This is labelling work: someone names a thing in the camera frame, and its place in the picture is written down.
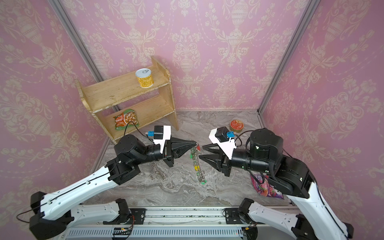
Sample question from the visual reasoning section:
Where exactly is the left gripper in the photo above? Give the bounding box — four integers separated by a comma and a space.
132, 130, 195, 167

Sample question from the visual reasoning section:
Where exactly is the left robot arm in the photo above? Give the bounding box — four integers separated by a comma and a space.
29, 135, 197, 240

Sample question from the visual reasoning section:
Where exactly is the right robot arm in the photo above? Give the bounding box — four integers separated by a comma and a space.
199, 127, 354, 240

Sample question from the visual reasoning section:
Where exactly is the red round tin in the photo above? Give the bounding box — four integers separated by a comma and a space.
230, 120, 244, 133

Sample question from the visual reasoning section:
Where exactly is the orange green snack packet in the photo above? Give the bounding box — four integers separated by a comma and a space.
114, 109, 140, 131

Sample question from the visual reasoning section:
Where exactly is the purple candy bag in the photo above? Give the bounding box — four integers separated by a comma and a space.
251, 174, 284, 200

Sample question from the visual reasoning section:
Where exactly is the wooden two-tier shelf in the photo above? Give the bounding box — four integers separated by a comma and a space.
76, 57, 179, 144

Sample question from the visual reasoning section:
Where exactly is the yellow tin can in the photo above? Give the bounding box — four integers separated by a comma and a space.
135, 68, 154, 88

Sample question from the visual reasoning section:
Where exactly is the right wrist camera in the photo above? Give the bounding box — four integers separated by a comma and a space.
209, 127, 237, 160

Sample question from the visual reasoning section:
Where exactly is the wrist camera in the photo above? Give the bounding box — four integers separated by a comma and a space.
209, 127, 237, 160
146, 125, 171, 154

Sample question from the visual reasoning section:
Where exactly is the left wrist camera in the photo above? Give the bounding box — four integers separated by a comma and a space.
146, 125, 171, 154

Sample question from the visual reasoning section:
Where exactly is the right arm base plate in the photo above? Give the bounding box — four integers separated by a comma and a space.
224, 208, 254, 225

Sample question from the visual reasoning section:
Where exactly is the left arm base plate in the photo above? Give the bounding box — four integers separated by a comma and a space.
103, 208, 147, 225

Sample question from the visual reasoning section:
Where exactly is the aluminium front rail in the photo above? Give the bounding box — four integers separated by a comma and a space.
53, 205, 301, 240

